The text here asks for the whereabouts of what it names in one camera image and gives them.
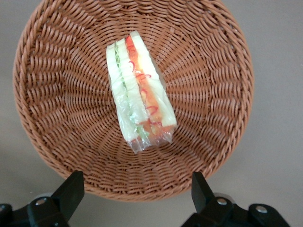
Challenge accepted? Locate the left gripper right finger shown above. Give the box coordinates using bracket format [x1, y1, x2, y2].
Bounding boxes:
[181, 171, 234, 227]

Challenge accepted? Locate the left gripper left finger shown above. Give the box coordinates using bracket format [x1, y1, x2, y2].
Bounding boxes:
[27, 171, 85, 227]

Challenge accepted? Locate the plastic sandwich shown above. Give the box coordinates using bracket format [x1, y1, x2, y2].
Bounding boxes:
[106, 30, 178, 154]

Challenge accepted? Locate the brown round wicker basket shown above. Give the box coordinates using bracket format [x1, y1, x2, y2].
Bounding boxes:
[13, 0, 255, 203]

